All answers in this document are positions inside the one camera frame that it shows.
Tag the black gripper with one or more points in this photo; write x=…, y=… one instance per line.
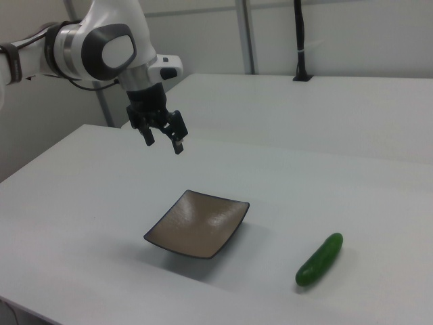
x=147, y=101

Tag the green cucumber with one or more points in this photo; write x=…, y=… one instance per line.
x=319, y=260

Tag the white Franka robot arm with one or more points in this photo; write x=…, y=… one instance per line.
x=111, y=50

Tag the square brown ceramic plate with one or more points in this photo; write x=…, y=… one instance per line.
x=198, y=228

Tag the black pole stand with base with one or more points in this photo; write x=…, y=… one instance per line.
x=300, y=37

